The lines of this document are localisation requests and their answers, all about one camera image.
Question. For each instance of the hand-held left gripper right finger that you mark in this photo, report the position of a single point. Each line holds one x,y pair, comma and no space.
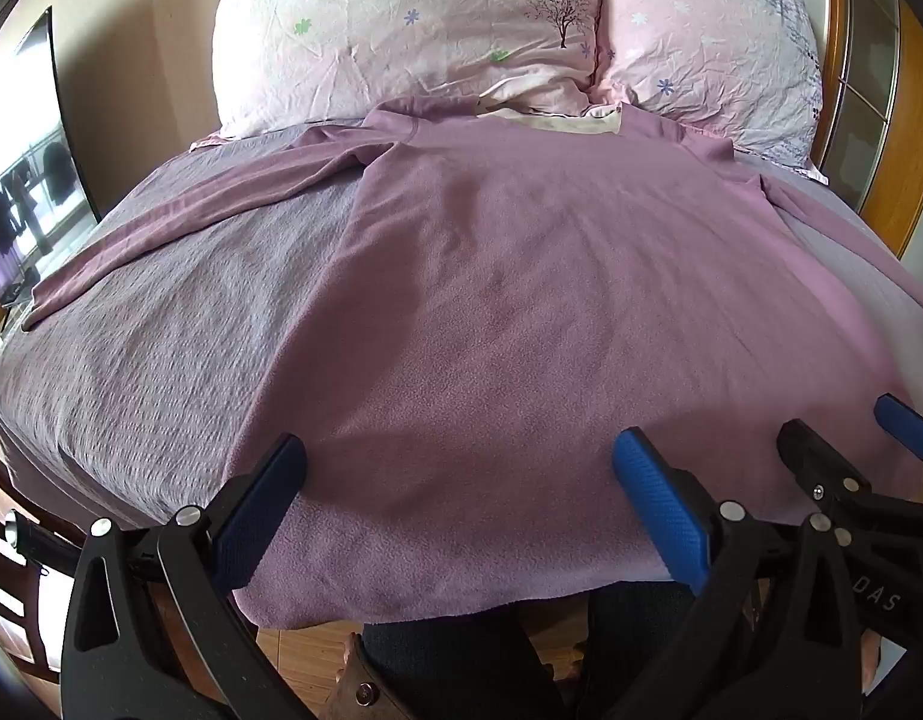
656,499

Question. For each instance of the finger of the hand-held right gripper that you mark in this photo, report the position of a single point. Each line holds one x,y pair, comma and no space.
905,424
810,457

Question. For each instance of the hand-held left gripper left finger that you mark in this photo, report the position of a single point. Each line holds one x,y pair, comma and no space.
260,499

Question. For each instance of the purple long sleeve shirt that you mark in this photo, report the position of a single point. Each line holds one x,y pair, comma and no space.
491,330

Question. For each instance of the bed with grey purple sheet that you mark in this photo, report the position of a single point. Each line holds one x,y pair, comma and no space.
154,345

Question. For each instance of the brown slipper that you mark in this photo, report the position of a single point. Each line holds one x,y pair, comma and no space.
364,686

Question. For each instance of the person's dark trousers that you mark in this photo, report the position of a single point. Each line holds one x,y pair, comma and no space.
461,660

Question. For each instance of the dark wooden chair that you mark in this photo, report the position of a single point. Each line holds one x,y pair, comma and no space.
15,600

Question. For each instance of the wooden headboard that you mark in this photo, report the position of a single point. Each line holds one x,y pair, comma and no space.
881,90

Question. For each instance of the black flat television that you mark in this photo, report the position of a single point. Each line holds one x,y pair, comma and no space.
26,165

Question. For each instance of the pink floral pillow with tree print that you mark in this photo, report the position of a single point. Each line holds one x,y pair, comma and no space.
401,37

